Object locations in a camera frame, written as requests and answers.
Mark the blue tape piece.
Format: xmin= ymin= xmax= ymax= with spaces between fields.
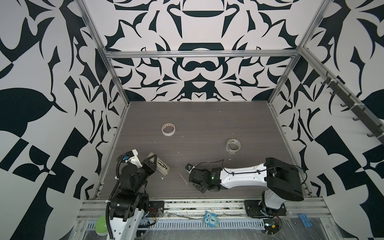
xmin=299 ymin=214 xmax=313 ymax=228

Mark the small electronics board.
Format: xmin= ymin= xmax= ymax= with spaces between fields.
xmin=263 ymin=219 xmax=282 ymax=236

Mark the clear tape roll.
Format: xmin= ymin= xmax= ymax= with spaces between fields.
xmin=226 ymin=139 xmax=241 ymax=155

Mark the green push button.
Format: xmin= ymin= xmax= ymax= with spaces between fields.
xmin=95 ymin=215 xmax=108 ymax=236

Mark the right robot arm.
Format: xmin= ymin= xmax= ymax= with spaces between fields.
xmin=186 ymin=158 xmax=304 ymax=215

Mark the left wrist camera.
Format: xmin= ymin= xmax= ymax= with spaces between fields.
xmin=123 ymin=149 xmax=143 ymax=169

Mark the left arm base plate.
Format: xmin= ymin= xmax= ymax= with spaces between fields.
xmin=147 ymin=201 xmax=165 ymax=218

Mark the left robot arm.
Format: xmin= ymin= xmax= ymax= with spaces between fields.
xmin=105 ymin=150 xmax=158 ymax=240

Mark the white slotted cable duct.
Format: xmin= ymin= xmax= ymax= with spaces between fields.
xmin=86 ymin=218 xmax=266 ymax=231

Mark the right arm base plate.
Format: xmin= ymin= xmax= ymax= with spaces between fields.
xmin=244 ymin=200 xmax=287 ymax=219

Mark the white masking tape roll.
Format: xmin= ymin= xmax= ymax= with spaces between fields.
xmin=161 ymin=123 xmax=176 ymax=137

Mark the black corrugated cable conduit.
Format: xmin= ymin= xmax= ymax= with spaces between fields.
xmin=104 ymin=152 xmax=130 ymax=240

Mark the white remote control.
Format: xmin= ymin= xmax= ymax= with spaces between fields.
xmin=157 ymin=157 xmax=170 ymax=176

